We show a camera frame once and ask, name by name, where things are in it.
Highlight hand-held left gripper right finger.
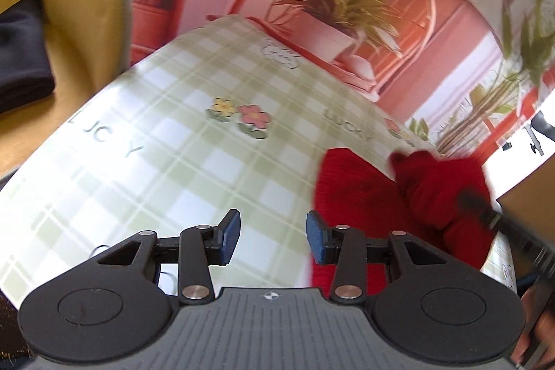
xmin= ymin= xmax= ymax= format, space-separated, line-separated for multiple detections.
xmin=305 ymin=209 xmax=448 ymax=306

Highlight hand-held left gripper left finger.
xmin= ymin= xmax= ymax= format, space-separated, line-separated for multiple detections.
xmin=98 ymin=209 xmax=242 ymax=306

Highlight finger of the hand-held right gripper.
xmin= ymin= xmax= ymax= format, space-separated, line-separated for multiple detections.
xmin=459 ymin=187 xmax=506 ymax=231

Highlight red knit pants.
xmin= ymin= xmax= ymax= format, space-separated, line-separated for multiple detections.
xmin=309 ymin=147 xmax=498 ymax=302

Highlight brown wooden board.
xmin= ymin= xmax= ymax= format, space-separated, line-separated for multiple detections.
xmin=495 ymin=155 xmax=555 ymax=217

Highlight black exercise bike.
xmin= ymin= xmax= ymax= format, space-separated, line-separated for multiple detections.
xmin=502 ymin=107 xmax=555 ymax=157

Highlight green checkered printed tablecloth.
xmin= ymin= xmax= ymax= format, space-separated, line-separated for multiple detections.
xmin=0 ymin=14 xmax=518 ymax=303

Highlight yellow chair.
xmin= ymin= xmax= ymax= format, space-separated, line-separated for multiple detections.
xmin=0 ymin=0 xmax=134 ymax=182

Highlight black cloth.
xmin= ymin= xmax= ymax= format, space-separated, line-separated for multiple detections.
xmin=0 ymin=0 xmax=56 ymax=114

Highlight printed room scene wall poster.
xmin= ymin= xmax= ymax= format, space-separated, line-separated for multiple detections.
xmin=120 ymin=0 xmax=555 ymax=163

